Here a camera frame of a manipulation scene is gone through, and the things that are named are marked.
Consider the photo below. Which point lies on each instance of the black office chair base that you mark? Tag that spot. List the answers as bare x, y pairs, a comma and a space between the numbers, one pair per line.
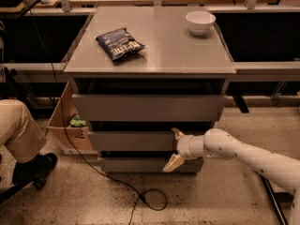
38, 183

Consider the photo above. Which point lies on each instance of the grey drawer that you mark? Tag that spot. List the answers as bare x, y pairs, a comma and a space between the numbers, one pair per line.
149, 108
132, 140
145, 165

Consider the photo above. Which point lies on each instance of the white ceramic bowl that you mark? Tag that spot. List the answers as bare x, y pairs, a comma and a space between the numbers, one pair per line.
200, 22

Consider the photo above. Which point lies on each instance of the grey bottom drawer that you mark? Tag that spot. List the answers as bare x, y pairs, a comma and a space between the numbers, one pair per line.
145, 165

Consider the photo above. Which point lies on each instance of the blue chip bag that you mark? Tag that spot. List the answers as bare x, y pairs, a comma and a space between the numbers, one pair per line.
119, 43

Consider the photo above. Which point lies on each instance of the grey top drawer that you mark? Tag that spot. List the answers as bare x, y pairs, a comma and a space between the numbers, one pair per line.
149, 108

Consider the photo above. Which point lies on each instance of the green toy in box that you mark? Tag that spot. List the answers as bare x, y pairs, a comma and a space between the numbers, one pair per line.
77, 122

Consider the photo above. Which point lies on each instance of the grey drawer cabinet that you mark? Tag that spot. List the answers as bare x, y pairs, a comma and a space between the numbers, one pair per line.
173, 62

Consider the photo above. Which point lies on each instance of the cardboard box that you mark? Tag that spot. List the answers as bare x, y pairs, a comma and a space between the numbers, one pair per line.
71, 139

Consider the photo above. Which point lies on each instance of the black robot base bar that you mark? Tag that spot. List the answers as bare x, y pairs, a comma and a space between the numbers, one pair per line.
277, 199

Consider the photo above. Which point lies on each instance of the black shoe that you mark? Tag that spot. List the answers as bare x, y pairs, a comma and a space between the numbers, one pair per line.
38, 167

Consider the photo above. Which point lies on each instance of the person leg beige trousers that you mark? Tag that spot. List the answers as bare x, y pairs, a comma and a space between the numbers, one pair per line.
19, 132

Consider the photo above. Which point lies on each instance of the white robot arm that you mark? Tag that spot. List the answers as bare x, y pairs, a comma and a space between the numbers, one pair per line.
217, 143

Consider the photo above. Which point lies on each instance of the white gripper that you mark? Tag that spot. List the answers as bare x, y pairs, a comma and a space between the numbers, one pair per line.
183, 147

